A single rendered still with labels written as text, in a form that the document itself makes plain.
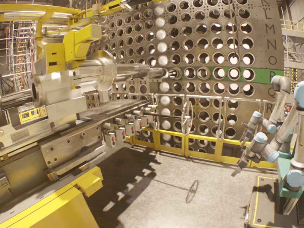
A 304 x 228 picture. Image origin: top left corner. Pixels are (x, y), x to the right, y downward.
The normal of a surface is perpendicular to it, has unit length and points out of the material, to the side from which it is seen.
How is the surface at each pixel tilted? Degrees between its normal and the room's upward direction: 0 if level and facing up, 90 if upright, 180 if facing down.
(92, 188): 90
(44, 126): 90
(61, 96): 68
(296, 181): 98
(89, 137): 90
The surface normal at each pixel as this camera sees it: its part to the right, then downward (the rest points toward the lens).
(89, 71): 0.85, 0.09
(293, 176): -0.83, 0.32
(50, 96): 0.77, -0.28
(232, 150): -0.51, 0.27
